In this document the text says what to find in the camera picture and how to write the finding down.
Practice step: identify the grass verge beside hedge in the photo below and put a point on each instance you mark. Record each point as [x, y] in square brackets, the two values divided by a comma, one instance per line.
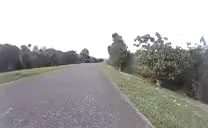
[18, 74]

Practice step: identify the long dark hedge row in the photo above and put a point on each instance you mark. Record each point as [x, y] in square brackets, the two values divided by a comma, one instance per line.
[32, 58]

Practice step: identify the tall dark tree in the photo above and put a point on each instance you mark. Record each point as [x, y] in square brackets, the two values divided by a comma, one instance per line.
[117, 50]

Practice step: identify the grey asphalt road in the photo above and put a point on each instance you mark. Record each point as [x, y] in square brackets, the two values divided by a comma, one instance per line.
[72, 96]

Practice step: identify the row of bushes and trees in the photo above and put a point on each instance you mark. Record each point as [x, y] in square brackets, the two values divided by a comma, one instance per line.
[165, 60]

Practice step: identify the grass verge with bushes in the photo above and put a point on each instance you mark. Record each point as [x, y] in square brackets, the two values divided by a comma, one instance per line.
[158, 103]

